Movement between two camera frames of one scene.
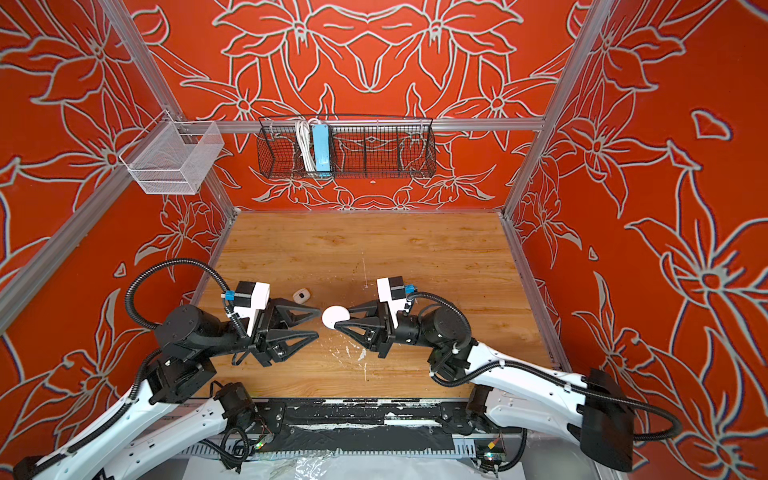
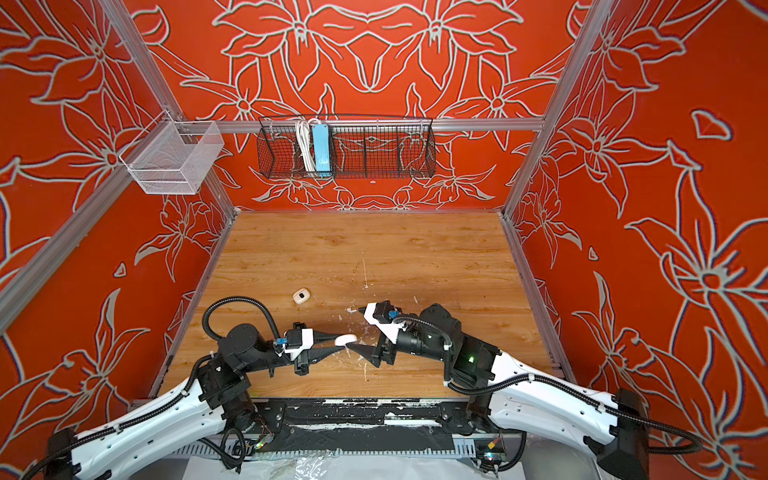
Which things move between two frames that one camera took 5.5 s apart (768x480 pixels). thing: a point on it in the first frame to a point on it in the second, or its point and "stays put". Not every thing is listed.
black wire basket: [361, 147] stays put
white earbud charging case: [301, 295] stays put
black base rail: [377, 425] stays put
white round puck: [333, 314] to [342, 339]
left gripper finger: [280, 349] to [318, 353]
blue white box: [320, 134] stays put
